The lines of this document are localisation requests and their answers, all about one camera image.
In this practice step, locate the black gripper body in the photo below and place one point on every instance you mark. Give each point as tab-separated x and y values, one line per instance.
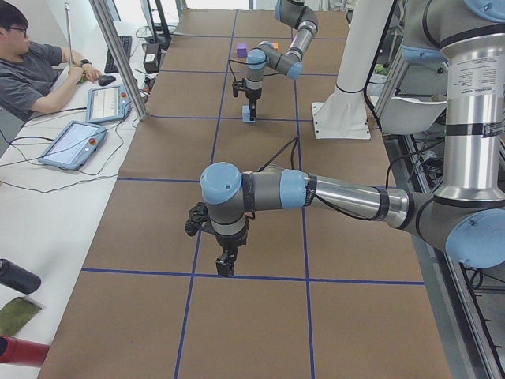
230	241
252	95

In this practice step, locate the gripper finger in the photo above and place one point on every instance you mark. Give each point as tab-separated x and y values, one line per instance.
225	263
252	110

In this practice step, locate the light blue foam block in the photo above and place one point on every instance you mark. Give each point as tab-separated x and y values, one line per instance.
246	114

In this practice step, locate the purple foam block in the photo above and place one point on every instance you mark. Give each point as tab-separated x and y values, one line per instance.
241	50

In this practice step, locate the black power box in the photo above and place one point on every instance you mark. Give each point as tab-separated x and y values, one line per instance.
152	56

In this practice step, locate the teach pendant far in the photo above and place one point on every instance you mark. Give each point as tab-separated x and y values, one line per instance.
108	104

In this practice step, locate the teach pendant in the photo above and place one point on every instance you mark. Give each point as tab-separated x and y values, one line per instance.
73	146
108	104

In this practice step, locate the black computer mouse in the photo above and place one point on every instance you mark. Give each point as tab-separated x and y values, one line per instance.
105	80

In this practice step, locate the white plastic chair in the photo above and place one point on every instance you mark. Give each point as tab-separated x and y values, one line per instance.
404	116

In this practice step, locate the teach pendant near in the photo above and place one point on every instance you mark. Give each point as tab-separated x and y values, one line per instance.
73	146

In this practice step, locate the black water bottle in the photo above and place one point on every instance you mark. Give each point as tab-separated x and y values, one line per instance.
18	278

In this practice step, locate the green cloth pouch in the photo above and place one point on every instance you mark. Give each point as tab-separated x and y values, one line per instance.
16	314

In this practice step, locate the seated person grey shirt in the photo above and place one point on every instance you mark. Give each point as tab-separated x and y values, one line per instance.
35	77

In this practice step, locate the red bottle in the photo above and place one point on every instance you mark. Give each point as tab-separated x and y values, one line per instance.
23	352

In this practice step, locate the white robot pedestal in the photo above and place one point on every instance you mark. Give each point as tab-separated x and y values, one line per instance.
343	115

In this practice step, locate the aluminium frame post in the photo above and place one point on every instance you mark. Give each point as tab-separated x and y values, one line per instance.
110	35

